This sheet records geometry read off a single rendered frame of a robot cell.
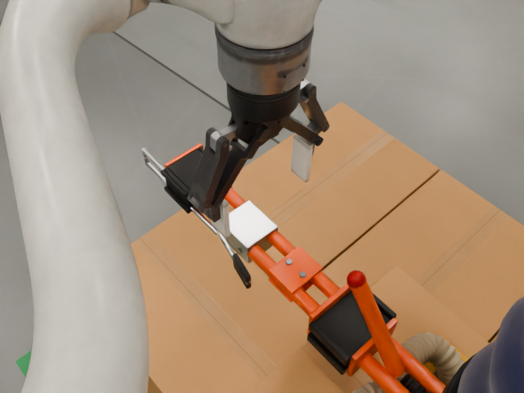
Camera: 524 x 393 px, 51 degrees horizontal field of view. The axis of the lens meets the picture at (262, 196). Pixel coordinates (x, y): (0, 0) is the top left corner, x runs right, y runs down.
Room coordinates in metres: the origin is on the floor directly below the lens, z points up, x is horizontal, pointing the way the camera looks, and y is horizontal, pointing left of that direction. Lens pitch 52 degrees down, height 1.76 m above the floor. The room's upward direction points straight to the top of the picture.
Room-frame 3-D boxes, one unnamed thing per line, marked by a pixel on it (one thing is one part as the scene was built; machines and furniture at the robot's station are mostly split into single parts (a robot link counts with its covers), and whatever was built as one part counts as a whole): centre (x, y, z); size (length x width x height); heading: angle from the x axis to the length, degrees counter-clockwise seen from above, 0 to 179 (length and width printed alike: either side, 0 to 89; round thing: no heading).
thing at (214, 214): (0.37, 0.06, 1.26); 0.03 x 0.01 x 0.05; 131
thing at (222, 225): (0.39, 0.05, 1.24); 0.03 x 0.01 x 0.07; 41
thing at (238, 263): (0.51, 0.11, 1.07); 0.31 x 0.03 x 0.05; 41
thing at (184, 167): (0.58, 0.10, 1.07); 0.08 x 0.07 x 0.05; 41
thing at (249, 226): (0.48, 0.02, 1.06); 0.07 x 0.07 x 0.04; 41
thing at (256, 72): (0.43, 0.00, 1.44); 0.09 x 0.09 x 0.06
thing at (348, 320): (0.32, -0.12, 1.07); 0.10 x 0.08 x 0.06; 131
